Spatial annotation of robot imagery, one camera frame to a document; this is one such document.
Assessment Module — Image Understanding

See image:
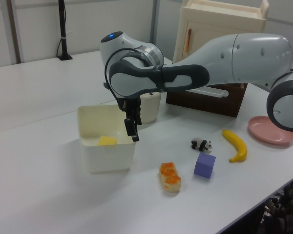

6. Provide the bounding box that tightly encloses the cream plastic box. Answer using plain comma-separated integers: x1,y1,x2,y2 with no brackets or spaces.
77,104,137,175

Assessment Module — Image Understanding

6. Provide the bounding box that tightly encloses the salmon roe sushi toy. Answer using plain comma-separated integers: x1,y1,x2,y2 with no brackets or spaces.
158,162,182,193

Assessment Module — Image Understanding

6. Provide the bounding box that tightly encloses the wooden drawer with white handle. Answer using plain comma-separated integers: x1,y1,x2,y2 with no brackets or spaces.
166,85,237,117

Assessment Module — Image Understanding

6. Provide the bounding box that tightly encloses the cream toy kitchen cabinet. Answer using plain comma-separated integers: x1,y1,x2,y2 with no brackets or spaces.
172,0,270,64

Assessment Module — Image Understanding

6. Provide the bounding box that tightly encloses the purple cube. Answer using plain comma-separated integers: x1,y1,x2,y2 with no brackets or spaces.
193,152,216,179

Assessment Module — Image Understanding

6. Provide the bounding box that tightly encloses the dark wood drawer cabinet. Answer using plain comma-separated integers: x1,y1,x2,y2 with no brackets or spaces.
165,82,249,118

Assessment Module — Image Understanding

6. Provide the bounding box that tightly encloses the yellow toy banana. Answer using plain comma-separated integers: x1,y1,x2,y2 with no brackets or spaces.
221,129,248,163

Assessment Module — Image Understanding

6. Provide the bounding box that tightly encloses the panda toy figure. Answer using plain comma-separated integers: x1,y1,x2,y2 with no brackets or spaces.
191,137,213,154

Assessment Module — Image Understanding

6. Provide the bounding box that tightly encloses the yellow block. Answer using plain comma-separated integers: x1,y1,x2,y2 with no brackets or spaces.
97,135,118,149

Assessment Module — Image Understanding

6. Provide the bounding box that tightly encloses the black pole stand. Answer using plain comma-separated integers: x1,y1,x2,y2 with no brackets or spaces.
56,0,73,61

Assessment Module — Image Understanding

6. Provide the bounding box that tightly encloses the pink plate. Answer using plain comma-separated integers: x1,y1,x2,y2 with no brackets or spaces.
248,116,293,146

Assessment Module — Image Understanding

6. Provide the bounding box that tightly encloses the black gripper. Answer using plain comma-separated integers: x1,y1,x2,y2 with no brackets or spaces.
117,96,143,143

